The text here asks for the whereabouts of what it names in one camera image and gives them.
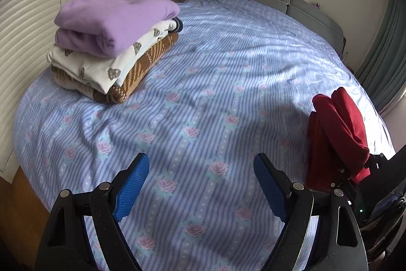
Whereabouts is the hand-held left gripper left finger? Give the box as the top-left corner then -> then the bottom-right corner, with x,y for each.
35,153 -> 150,271

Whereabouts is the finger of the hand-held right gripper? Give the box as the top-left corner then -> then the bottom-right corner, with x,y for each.
365,152 -> 389,170
330,163 -> 359,195

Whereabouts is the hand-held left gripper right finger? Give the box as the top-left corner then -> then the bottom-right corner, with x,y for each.
253,153 -> 370,271

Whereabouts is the red cartoon print sweater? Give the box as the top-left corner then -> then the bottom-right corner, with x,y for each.
306,87 -> 371,194

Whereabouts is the teal curtain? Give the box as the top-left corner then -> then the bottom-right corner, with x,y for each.
355,0 -> 406,113

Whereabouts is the folded brown checked garment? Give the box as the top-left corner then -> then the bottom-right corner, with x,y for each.
51,32 -> 180,104

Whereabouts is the blue striped floral bedsheet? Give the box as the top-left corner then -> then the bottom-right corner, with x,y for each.
13,0 -> 397,271

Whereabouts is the folded white printed garment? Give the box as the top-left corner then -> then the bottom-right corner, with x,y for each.
47,19 -> 180,94

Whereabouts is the folded purple garment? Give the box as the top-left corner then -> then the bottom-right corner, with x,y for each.
55,0 -> 181,57

